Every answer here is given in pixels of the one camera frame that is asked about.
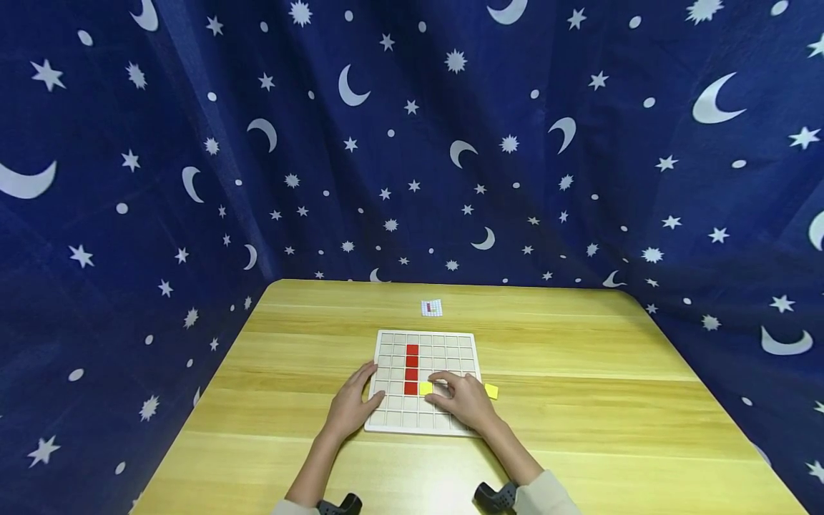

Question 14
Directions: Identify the person's right hand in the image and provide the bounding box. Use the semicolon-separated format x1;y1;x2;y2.
426;371;502;436

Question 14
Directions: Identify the person's left hand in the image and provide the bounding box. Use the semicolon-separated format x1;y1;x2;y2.
326;361;387;441

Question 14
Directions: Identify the white grid puzzle board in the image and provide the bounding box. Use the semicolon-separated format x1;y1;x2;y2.
364;330;483;438

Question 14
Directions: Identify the person's right forearm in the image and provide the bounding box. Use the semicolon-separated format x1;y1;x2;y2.
478;421;584;515

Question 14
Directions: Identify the person's left forearm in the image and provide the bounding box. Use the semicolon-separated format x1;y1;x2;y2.
270;428;347;515

